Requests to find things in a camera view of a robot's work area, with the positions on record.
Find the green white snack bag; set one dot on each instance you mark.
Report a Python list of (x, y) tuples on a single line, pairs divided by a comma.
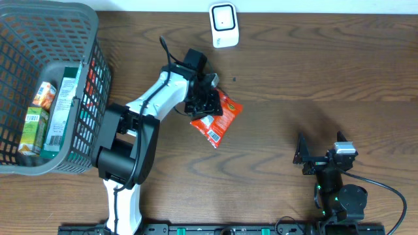
[(58, 124)]

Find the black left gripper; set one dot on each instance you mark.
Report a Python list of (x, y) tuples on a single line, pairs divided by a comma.
[(211, 107)]

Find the orange juice carton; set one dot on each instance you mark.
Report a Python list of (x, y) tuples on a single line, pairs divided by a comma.
[(45, 95)]

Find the green juice carton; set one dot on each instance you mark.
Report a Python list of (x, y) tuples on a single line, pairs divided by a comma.
[(32, 140)]

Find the white barcode scanner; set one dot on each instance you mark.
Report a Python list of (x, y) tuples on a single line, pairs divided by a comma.
[(224, 25)]

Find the grey plastic laundry basket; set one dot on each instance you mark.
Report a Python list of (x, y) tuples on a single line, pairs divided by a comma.
[(45, 41)]

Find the red snack bag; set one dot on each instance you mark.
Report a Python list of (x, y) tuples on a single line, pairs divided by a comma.
[(214, 127)]

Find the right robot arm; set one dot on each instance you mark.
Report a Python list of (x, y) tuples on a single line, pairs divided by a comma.
[(342, 205)]

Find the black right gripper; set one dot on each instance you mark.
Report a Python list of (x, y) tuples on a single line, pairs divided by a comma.
[(302, 155)]

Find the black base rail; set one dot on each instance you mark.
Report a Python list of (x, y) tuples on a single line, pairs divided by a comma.
[(284, 228)]

